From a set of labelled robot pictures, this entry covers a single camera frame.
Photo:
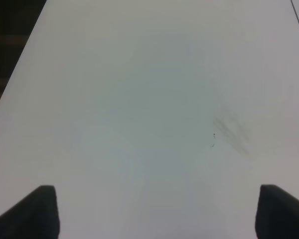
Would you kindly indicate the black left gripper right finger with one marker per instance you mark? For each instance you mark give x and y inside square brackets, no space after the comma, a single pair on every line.
[277,214]

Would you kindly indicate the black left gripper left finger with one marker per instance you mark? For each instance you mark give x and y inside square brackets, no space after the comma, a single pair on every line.
[34,217]

